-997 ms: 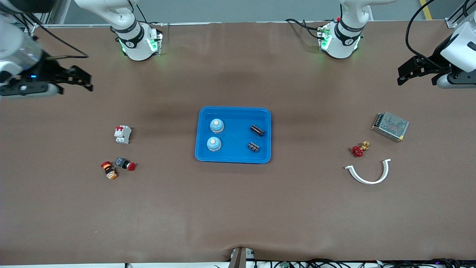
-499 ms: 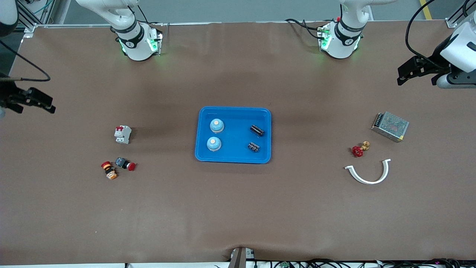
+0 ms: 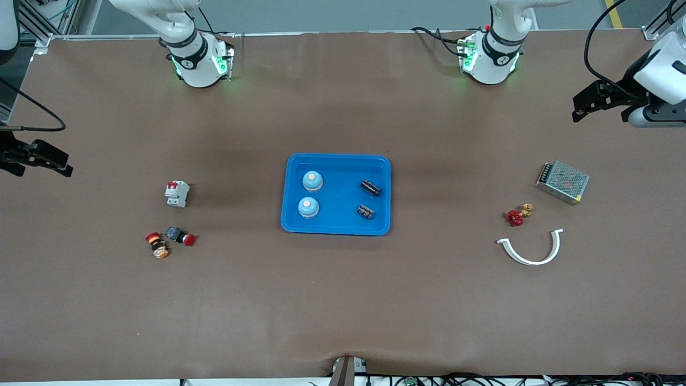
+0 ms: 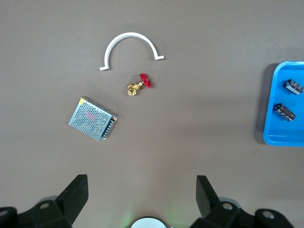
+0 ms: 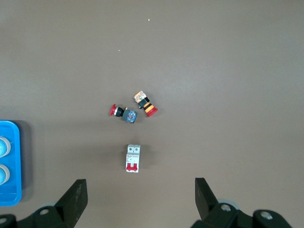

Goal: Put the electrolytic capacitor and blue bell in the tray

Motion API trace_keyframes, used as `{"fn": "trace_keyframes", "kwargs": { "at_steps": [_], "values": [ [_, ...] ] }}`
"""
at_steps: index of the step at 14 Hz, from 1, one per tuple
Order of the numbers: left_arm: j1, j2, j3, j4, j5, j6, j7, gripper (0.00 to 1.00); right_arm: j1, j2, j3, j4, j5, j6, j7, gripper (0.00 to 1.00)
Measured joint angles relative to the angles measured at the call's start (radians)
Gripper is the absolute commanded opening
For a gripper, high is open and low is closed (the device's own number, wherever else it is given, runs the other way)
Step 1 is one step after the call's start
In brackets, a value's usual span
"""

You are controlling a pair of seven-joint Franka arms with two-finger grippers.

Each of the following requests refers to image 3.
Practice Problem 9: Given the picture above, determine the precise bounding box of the red brass valve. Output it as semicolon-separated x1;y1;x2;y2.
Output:
507;203;534;227

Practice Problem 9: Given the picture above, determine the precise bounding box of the white red circuit breaker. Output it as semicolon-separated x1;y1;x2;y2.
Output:
164;181;190;208

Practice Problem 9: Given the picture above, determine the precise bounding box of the white half-ring pipe clamp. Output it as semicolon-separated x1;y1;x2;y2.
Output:
496;228;564;266

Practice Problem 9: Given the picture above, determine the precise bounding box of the black arm base cable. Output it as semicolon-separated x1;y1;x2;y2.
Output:
412;26;467;57

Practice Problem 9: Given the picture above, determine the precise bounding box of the orange red push button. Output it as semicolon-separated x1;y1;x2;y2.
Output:
145;232;171;259

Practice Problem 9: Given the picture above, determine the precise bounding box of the metal table edge bracket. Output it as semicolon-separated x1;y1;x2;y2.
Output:
328;355;368;386

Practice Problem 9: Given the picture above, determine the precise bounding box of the metal mesh power supply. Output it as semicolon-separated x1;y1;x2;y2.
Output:
535;160;591;206

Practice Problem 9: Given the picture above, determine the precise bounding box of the red black emergency stop button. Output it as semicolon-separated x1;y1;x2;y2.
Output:
165;226;197;247

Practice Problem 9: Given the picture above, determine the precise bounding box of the blue plastic tray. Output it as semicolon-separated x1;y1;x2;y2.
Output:
280;153;392;236

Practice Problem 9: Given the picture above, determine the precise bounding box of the black cable bundle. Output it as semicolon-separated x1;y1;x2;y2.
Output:
370;372;686;386

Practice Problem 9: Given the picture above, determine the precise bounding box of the aluminium frame post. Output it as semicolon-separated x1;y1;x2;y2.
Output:
0;0;81;57
642;0;686;41

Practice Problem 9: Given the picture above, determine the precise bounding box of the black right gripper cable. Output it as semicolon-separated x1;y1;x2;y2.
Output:
0;77;66;132

